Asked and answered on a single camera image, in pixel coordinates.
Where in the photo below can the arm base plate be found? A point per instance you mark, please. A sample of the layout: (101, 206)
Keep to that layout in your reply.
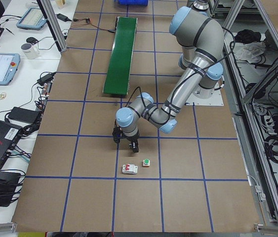
(204, 97)

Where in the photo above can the green conveyor belt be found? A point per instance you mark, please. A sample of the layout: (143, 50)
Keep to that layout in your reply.
(117, 78)

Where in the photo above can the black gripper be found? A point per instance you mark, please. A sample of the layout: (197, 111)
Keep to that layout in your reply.
(133, 139)

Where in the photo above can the blue plastic bin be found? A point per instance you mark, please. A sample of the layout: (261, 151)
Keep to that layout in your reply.
(133, 2)

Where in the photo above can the black computer mouse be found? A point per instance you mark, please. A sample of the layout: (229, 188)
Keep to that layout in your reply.
(32, 40)

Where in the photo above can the far blue teach pendant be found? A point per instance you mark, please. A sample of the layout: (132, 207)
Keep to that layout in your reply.
(33, 19)

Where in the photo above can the aluminium frame post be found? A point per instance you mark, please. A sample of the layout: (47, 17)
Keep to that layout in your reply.
(52, 22)

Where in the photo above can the white mug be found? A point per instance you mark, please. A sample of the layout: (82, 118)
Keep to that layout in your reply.
(30, 51)

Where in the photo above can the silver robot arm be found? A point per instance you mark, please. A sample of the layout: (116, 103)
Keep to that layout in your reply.
(198, 5)
(202, 39)

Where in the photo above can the green push button switch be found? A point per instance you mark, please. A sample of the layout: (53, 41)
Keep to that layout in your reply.
(146, 163)

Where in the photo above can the near blue teach pendant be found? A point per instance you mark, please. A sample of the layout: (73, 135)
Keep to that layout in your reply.
(9, 63)

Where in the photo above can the blue teach pendant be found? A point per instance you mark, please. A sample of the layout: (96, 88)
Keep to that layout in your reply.
(9, 63)
(33, 19)

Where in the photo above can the white circuit breaker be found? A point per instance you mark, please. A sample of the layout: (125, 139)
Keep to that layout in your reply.
(129, 169)

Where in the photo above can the black power adapter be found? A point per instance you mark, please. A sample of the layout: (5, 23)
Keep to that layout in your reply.
(24, 115)

